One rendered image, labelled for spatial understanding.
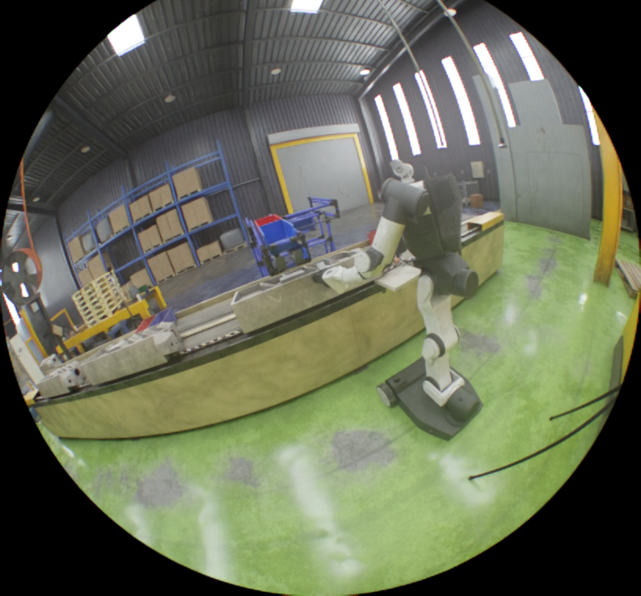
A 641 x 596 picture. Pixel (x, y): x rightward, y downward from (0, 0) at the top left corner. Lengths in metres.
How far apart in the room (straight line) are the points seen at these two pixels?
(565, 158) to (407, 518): 6.39
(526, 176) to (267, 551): 7.25
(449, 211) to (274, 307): 1.02
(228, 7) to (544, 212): 11.07
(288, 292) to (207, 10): 9.10
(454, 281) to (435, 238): 0.18
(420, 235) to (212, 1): 9.06
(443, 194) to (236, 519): 2.08
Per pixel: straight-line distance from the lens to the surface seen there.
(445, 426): 1.41
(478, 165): 10.57
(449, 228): 0.84
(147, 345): 1.53
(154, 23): 9.31
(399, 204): 0.70
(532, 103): 7.76
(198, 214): 10.25
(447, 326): 1.10
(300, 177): 11.97
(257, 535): 1.64
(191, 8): 9.17
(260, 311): 1.23
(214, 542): 1.82
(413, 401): 1.47
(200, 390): 1.65
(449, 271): 0.85
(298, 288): 1.23
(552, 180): 6.24
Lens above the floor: 1.44
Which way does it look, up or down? 22 degrees down
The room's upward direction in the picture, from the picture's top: 16 degrees counter-clockwise
